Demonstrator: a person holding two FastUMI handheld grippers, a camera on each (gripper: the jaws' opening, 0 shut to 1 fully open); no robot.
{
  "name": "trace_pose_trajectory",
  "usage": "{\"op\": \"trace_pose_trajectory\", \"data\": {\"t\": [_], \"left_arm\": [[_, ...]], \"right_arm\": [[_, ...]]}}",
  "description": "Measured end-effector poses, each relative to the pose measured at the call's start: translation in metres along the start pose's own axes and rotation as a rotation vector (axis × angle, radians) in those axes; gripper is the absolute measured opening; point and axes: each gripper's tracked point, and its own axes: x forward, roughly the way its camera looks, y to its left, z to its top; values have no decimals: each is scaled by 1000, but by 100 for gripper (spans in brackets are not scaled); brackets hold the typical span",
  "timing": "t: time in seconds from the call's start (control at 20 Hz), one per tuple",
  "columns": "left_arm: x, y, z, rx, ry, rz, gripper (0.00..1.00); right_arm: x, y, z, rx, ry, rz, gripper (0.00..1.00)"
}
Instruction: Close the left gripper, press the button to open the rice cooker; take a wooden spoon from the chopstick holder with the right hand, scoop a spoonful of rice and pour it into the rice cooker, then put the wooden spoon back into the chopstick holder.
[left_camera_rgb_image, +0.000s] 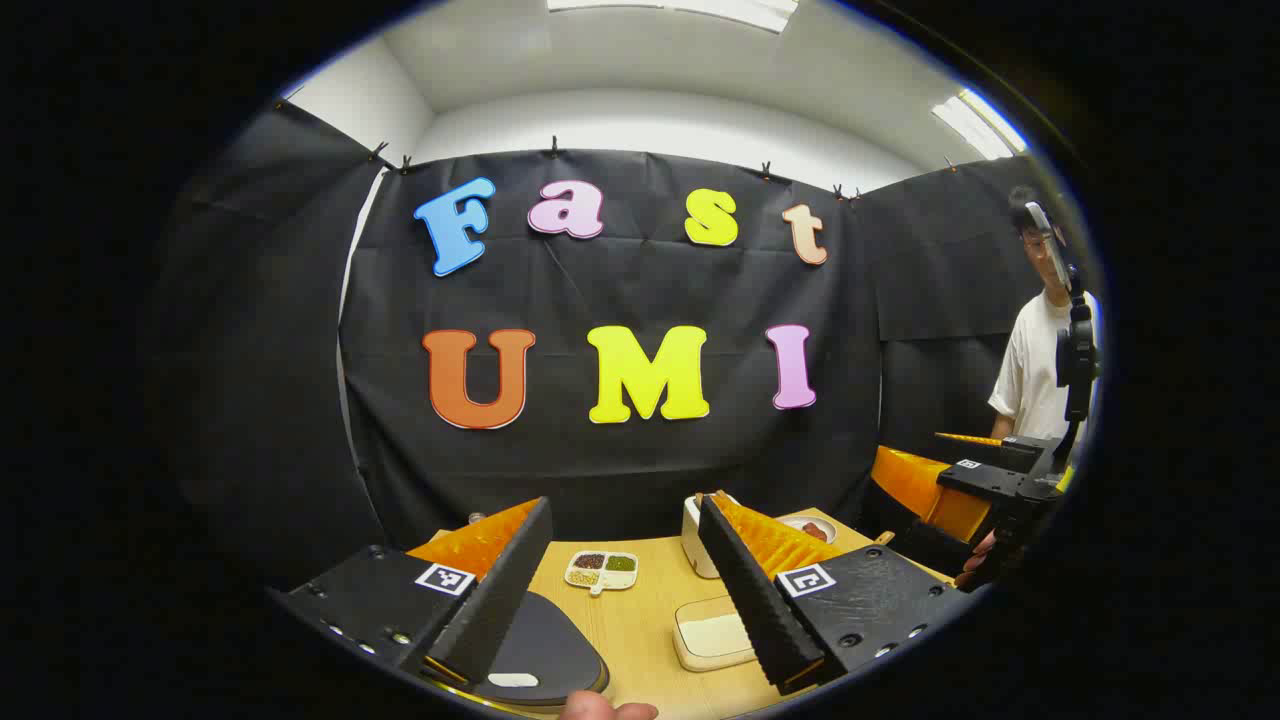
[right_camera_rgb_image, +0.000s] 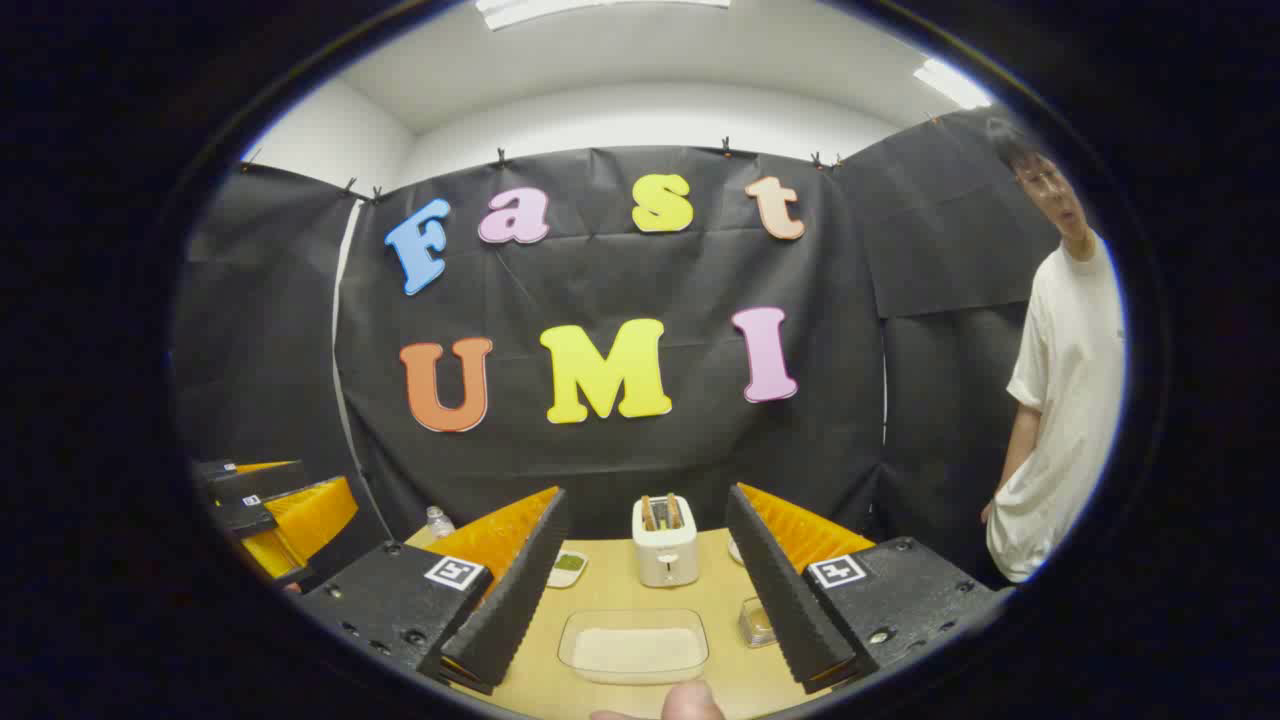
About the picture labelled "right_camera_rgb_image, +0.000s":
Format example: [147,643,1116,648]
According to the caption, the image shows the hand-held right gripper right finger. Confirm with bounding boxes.
[726,483,1006,695]

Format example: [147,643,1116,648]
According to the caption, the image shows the ceiling light panel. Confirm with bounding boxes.
[913,58,993,109]

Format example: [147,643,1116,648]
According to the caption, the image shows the clear glass dish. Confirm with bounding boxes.
[557,608,710,686]

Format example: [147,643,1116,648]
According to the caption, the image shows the metal wire chopstick holder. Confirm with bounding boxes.
[738,597,779,649]

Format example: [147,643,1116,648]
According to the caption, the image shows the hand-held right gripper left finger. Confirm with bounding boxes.
[298,487,569,696]

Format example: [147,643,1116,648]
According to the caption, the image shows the black backdrop cloth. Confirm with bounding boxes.
[172,105,1066,571]

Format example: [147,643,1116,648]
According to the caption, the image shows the white toaster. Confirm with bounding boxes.
[632,493,700,588]

